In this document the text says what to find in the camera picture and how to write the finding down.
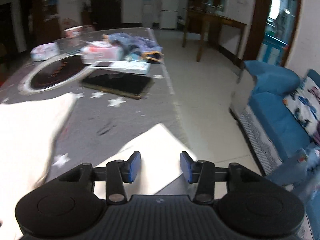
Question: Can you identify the water dispenser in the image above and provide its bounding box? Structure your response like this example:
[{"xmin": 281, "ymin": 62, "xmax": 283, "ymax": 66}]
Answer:
[{"xmin": 142, "ymin": 0, "xmax": 153, "ymax": 28}]

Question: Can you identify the blue sofa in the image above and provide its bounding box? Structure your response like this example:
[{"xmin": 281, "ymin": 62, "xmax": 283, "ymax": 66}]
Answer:
[{"xmin": 229, "ymin": 61, "xmax": 319, "ymax": 239}]

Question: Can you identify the dark wooden side table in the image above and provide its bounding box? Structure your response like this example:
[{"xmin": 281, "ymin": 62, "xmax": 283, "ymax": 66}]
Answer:
[{"xmin": 182, "ymin": 9, "xmax": 247, "ymax": 66}]

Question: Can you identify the patterned cushion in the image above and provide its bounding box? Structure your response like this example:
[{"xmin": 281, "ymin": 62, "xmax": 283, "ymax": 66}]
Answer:
[{"xmin": 283, "ymin": 76, "xmax": 319, "ymax": 145}]

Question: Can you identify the soft tissue pack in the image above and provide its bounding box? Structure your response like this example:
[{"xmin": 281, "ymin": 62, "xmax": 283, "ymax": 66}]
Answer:
[{"xmin": 30, "ymin": 42, "xmax": 60, "ymax": 61}]

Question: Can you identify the white remote control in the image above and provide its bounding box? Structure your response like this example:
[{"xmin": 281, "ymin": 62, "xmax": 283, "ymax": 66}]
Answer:
[{"xmin": 90, "ymin": 61, "xmax": 151, "ymax": 75}]

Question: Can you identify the white refrigerator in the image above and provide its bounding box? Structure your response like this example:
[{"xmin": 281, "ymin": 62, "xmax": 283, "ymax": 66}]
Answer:
[{"xmin": 159, "ymin": 0, "xmax": 179, "ymax": 29}]

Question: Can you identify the cream white garment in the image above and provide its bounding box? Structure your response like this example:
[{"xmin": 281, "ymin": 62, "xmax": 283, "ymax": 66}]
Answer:
[{"xmin": 1, "ymin": 92, "xmax": 188, "ymax": 239}]

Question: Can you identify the pink white tissue box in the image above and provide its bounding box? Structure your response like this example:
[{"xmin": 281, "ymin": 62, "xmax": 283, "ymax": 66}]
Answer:
[{"xmin": 80, "ymin": 41, "xmax": 124, "ymax": 64}]

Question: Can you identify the round black induction cooktop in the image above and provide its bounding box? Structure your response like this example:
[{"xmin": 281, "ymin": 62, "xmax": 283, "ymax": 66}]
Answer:
[{"xmin": 19, "ymin": 54, "xmax": 90, "ymax": 93}]

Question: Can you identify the blue crumpled clothing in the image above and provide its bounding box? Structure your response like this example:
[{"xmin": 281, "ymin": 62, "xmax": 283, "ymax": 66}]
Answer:
[{"xmin": 103, "ymin": 33, "xmax": 163, "ymax": 62}]

